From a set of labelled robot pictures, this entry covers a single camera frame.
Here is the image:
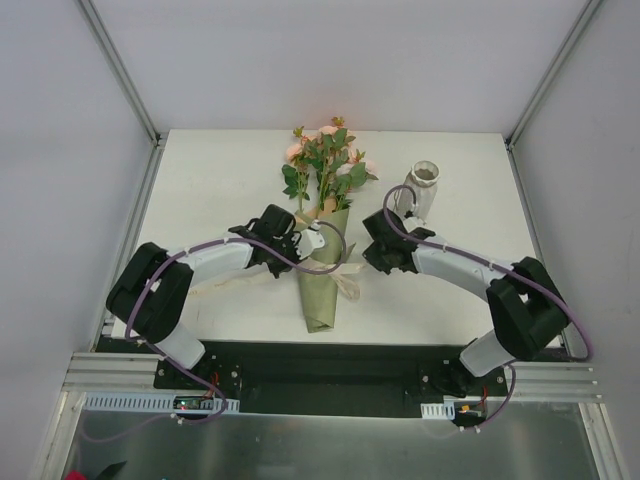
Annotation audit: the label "cream ribbon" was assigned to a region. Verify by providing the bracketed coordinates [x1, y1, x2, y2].
[189, 254, 371, 303]

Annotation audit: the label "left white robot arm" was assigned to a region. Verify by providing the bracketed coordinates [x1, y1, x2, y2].
[106, 204, 300, 389]

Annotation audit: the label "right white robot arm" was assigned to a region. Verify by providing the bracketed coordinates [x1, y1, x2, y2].
[363, 210, 570, 396]

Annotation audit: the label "white ribbed vase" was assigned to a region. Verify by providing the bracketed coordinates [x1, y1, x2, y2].
[392, 161, 440, 221]

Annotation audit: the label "pink flowers with green leaves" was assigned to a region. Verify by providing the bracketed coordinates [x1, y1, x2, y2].
[281, 116, 379, 218]

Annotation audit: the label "black object at bottom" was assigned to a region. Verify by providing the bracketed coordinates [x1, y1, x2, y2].
[95, 461, 127, 480]

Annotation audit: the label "red object at bottom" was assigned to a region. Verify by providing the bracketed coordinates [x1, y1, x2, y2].
[63, 470, 87, 480]

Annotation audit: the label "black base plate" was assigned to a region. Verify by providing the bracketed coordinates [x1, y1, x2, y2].
[94, 335, 566, 426]

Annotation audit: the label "left aluminium frame post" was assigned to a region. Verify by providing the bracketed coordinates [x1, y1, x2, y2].
[77, 0, 169, 147]

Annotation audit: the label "aluminium frame post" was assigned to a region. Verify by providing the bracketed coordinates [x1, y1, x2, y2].
[77, 0, 169, 147]
[504, 0, 604, 150]

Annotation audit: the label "right white cable duct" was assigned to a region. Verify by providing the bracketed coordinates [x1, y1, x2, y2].
[420, 402, 486, 421]

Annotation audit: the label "white cable duct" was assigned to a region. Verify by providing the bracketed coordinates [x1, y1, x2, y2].
[84, 392, 240, 415]
[420, 402, 486, 421]

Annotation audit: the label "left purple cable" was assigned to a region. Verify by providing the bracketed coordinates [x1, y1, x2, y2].
[79, 219, 348, 443]

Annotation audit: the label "left white cable duct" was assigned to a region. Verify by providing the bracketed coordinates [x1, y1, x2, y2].
[84, 392, 240, 415]

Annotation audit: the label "aluminium front rail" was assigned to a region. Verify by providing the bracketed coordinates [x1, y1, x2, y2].
[62, 352, 605, 403]

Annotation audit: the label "right aluminium frame post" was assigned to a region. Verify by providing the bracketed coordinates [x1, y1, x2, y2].
[504, 0, 604, 150]

